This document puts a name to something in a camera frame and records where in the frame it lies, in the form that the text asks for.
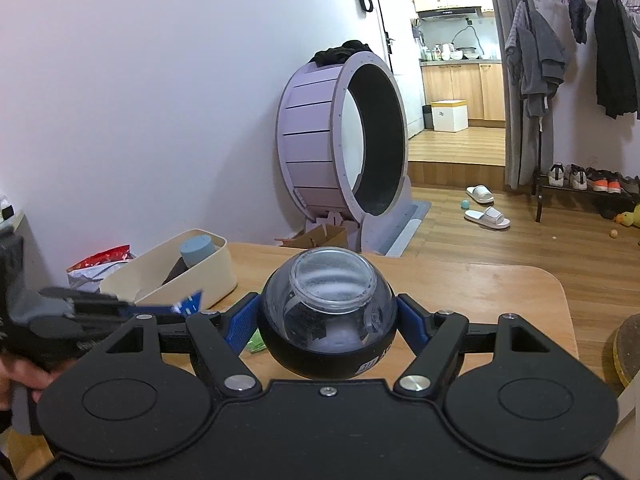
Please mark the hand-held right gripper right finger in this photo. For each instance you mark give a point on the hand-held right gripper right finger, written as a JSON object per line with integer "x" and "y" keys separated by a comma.
{"x": 407, "y": 321}

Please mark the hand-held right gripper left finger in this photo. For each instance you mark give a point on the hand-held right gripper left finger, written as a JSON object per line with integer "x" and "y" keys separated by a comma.
{"x": 242, "y": 325}

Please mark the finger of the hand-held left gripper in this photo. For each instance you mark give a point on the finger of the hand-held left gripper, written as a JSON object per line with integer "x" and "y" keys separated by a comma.
{"x": 107, "y": 311}
{"x": 85, "y": 295}

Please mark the cream plastic container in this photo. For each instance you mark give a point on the cream plastic container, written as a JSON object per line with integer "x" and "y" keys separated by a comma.
{"x": 150, "y": 275}

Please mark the dark blue packet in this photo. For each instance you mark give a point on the dark blue packet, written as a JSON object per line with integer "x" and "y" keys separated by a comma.
{"x": 189, "y": 304}

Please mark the black gyro ball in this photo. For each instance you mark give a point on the black gyro ball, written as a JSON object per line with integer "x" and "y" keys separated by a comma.
{"x": 327, "y": 320}

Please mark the clear jar with blue lid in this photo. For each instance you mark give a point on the clear jar with blue lid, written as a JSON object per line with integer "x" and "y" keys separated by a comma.
{"x": 197, "y": 250}

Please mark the person's left hand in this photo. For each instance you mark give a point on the person's left hand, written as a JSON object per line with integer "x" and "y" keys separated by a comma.
{"x": 20, "y": 377}

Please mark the bag of green sachets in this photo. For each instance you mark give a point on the bag of green sachets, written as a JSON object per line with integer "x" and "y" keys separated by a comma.
{"x": 256, "y": 344}

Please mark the red and grey plastic bag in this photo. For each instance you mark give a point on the red and grey plastic bag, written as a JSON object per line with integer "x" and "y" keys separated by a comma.
{"x": 95, "y": 267}

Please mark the cardboard box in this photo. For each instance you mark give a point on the cardboard box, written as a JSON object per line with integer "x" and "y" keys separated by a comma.
{"x": 320, "y": 235}

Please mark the white slipper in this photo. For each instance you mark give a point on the white slipper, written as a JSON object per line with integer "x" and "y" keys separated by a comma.
{"x": 480, "y": 193}
{"x": 487, "y": 217}

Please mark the black shoe rack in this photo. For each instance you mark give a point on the black shoe rack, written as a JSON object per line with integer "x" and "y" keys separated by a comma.
{"x": 539, "y": 200}

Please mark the purple cat wheel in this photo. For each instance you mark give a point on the purple cat wheel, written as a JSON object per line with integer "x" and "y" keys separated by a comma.
{"x": 320, "y": 150}

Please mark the small black bin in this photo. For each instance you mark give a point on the small black bin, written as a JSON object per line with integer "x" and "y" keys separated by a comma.
{"x": 427, "y": 116}

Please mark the white foam box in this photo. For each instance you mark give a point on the white foam box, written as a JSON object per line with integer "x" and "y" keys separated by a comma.
{"x": 449, "y": 116}

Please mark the white sneaker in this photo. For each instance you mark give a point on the white sneaker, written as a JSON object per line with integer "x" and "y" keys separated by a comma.
{"x": 578, "y": 177}
{"x": 557, "y": 175}

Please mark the grey curtain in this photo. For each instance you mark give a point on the grey curtain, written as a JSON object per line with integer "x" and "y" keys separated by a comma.
{"x": 515, "y": 135}

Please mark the round scratcher pad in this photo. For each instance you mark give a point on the round scratcher pad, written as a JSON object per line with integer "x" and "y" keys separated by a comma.
{"x": 627, "y": 350}

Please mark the wooden kitchen cabinet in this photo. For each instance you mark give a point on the wooden kitchen cabinet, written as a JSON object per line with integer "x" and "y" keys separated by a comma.
{"x": 465, "y": 90}

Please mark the orange-soled shoe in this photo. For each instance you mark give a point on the orange-soled shoe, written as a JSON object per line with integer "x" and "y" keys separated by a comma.
{"x": 602, "y": 182}

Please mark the yellow duck toy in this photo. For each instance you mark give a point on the yellow duck toy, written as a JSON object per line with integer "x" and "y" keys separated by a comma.
{"x": 627, "y": 217}

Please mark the black cloth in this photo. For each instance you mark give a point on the black cloth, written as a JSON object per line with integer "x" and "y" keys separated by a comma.
{"x": 342, "y": 52}

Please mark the hanging grey clothes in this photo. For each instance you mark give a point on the hanging grey clothes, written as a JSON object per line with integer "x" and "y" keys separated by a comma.
{"x": 537, "y": 65}

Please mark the hanging black garment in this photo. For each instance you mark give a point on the hanging black garment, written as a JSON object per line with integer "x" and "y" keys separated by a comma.
{"x": 615, "y": 60}

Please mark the small dark hanging garment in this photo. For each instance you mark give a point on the small dark hanging garment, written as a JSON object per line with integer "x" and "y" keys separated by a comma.
{"x": 580, "y": 12}

